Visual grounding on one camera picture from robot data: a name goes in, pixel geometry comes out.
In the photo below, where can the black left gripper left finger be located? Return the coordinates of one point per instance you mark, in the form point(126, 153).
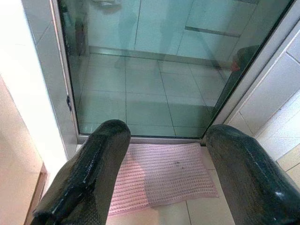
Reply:
point(89, 168)

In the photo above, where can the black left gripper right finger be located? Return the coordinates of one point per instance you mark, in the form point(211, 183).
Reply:
point(248, 178)

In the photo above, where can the beige wooden cabinet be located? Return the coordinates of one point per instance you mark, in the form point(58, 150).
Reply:
point(16, 152)

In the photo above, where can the pink knitted floor mat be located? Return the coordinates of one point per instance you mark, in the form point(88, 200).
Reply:
point(168, 173)

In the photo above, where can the glass door with aluminium frame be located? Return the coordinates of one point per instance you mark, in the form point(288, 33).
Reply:
point(152, 82)

